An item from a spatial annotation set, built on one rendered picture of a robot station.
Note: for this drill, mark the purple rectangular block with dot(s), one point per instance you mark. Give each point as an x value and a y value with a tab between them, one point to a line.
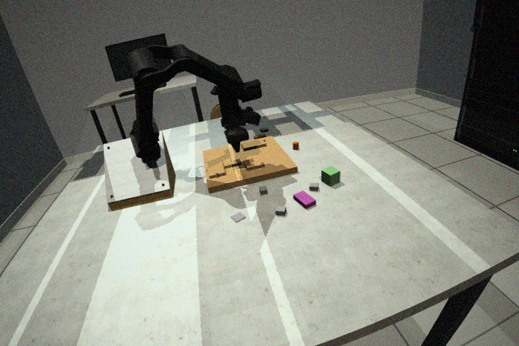
304	199

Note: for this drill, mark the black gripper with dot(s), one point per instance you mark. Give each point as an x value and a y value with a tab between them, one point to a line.
231	120

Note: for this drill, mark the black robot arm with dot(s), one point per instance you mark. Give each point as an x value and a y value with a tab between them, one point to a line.
147	77

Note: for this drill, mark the green cube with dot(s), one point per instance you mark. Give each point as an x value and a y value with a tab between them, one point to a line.
330	176

